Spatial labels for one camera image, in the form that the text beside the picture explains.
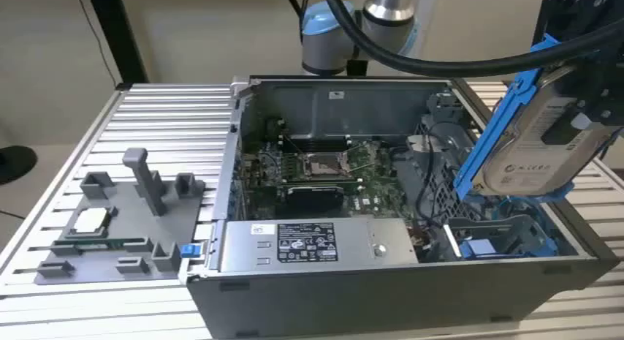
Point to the hard disk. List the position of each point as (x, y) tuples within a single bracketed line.
[(531, 161)]

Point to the CPU socket locking lever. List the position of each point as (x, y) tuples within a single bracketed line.
[(361, 146)]

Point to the silver CPU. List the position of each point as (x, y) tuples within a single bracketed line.
[(91, 222)]

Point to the open dark grey PC case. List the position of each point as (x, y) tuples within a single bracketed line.
[(341, 303)]

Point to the small blue case latch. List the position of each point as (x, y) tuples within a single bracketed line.
[(189, 251)]

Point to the metal disk bay cage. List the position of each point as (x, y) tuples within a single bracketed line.
[(439, 193)]

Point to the CPU socket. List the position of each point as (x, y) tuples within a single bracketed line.
[(324, 166)]

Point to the green RAM stick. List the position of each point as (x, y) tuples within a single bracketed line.
[(107, 243)]

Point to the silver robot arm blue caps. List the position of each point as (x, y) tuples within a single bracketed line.
[(327, 51)]

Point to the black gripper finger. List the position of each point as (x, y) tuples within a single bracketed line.
[(607, 91)]

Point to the blue carrier in bay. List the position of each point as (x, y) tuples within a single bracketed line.
[(480, 250)]

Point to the black upright post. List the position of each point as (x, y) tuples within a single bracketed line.
[(119, 36)]

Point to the silver power supply unit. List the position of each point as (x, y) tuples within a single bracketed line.
[(244, 245)]

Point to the green motherboard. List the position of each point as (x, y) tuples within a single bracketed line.
[(375, 186)]

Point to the black round stand base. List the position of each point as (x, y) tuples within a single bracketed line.
[(16, 164)]

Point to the silver metal block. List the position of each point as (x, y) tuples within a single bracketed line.
[(419, 146)]

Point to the grey parts rack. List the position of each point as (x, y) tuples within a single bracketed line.
[(131, 223)]

